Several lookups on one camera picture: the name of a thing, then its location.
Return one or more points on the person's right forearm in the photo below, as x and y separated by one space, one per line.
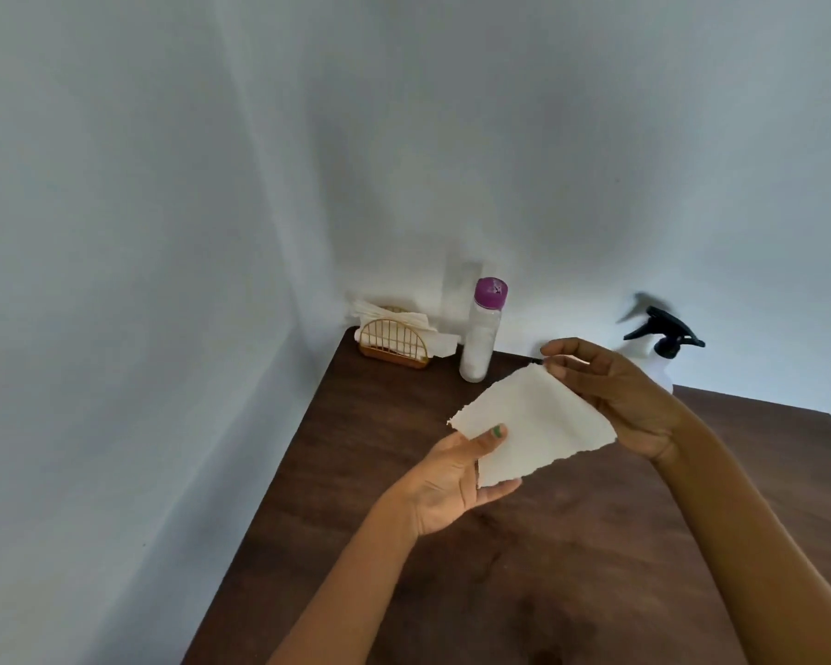
755 547

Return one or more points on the single white paper napkin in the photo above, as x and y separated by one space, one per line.
533 422

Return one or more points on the person's left forearm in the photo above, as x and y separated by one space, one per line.
346 595

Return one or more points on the purple bottle cap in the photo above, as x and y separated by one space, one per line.
491 292

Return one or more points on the white spray bottle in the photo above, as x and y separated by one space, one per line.
654 372

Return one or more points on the person's right hand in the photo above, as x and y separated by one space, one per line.
637 408

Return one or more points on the white paper napkins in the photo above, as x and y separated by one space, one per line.
443 344

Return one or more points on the person's left hand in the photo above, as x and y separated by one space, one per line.
443 484

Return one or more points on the dark wooden table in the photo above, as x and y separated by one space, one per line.
561 547

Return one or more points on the black spray trigger head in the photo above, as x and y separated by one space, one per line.
668 328

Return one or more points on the tall frosted clear bottle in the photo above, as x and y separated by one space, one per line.
481 339

